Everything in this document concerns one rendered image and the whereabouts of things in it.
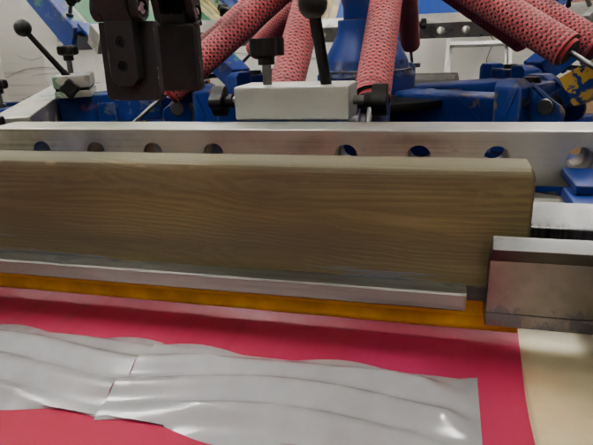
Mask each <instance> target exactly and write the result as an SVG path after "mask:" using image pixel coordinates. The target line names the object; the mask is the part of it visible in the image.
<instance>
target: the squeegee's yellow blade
mask: <svg viewBox="0 0 593 445"><path fill-rule="evenodd" d="M0 275H5V276H16V277H26V278H37V279H48V280H58V281H69V282H79V283H99V284H110V285H121V286H131V287H142V288H153V289H163V290H183V291H194V292H205V293H215V294H226V295H236V296H246V297H257V298H278V299H288V300H299V301H309V302H320V303H330V304H341V305H361V306H372V307H383V308H393V309H403V310H414V311H425V312H435V313H456V314H466V315H476V316H484V314H483V301H473V300H466V311H454V310H443V309H432V308H422V307H411V306H400V305H380V304H368V303H357V302H347V301H336V300H325V299H315V298H294V297H284V296H273V295H262V294H251V293H241V292H230V291H218V290H198V289H187V288H177V287H166V286H155V285H145V284H134V283H113V282H103V281H92V280H80V279H70V278H59V277H48V276H37V275H17V274H6V273H0Z"/></svg>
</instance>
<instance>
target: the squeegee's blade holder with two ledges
mask: <svg viewBox="0 0 593 445"><path fill-rule="evenodd" d="M0 273H6V274H17V275H37V276H48V277H59V278H70V279H80V280H92V281H103V282H113V283H134V284H145V285H155V286H166V287H177V288H187V289H198V290H218V291H230V292H241V293H251V294H262V295H273V296H284V297H294V298H315V299H325V300H336V301H347V302H357V303H368V304H380V305H400V306H411V307H422V308H432V309H443V310H454V311H466V300H467V288H466V284H461V283H437V282H425V281H412V280H400V279H387V278H374V277H362V276H349V275H325V274H313V273H300V272H288V271H275V270H263V269H250V268H226V267H213V266H200V265H188V264H176V263H163V262H151V261H138V260H114V259H102V258H89V257H77V256H63V255H51V254H38V253H15V252H2V251H0Z"/></svg>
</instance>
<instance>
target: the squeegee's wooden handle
mask: <svg viewBox="0 0 593 445"><path fill-rule="evenodd" d="M535 186H536V176H535V172H534V170H533V169H532V167H531V166H530V164H529V162H528V160H527V159H516V158H461V157H407V156H352V155H242V154H187V153H133V152H78V151H23V150H0V251H2V252H15V253H38V254H51V255H63V256H77V257H89V258H102V259H114V260H138V261H151V262H163V263H176V264H188V265H200V266H213V267H226V268H250V269H263V270H275V271H288V272H300V273H313V274H325V275H349V276H362V277H374V278H387V279H400V280H412V281H425V282H437V283H461V284H466V288H467V300H473V301H484V302H485V293H486V281H487V270H488V259H489V250H490V246H491V242H492V237H493V236H499V237H517V238H530V229H531V221H532V212H533V203H534V195H535Z"/></svg>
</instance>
